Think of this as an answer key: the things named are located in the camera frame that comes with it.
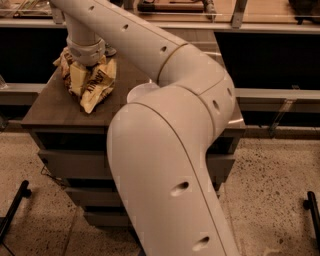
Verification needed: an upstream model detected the yellow chip bag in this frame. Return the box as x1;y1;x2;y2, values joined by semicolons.
70;59;117;114

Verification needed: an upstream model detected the black right base leg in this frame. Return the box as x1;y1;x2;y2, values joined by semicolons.
303;191;320;251

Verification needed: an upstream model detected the grey drawer cabinet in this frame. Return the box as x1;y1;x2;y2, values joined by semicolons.
20;28;247;230

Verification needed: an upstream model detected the brown chip bag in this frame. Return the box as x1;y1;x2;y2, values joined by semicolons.
53;47;88;97

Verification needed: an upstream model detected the middle drawer with handle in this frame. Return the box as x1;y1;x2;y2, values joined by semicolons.
65;188;121;207

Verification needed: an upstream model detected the metal counter rail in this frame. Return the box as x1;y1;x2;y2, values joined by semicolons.
0;0;320;34

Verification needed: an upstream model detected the black base leg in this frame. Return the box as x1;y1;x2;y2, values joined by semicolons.
0;180;32;243
303;191;320;251

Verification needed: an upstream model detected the white bowl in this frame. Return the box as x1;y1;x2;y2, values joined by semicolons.
127;83;159;103

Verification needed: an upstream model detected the black left base leg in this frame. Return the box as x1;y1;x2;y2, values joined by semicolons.
0;180;32;243

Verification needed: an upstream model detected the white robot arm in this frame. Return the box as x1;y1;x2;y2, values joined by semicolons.
51;0;240;256

